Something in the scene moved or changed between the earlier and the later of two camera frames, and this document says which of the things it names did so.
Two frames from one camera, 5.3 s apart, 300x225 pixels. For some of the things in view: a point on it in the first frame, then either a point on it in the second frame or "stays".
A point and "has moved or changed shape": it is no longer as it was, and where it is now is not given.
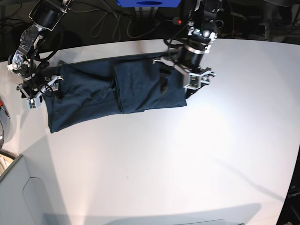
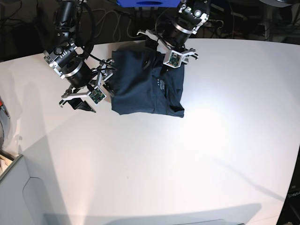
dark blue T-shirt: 90,89 has moved or changed shape
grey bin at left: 23,200 stays
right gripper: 198,42 → 175,34
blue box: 148,3 stays
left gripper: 34,83 → 86,82
